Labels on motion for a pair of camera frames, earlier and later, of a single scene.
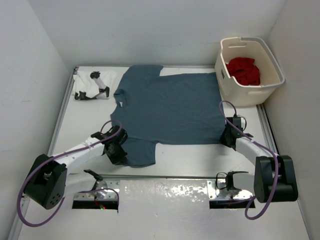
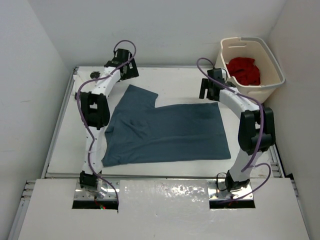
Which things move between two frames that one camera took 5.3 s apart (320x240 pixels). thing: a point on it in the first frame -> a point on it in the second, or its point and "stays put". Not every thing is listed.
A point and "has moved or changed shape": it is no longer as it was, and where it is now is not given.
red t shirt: [243, 71] stays put
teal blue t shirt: [154, 109] has moved or changed shape
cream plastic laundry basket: [248, 72] stays put
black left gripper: [120, 159] -> [132, 72]
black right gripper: [222, 141] -> [205, 85]
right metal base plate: [217, 190] stays put
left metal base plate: [106, 194] stays put
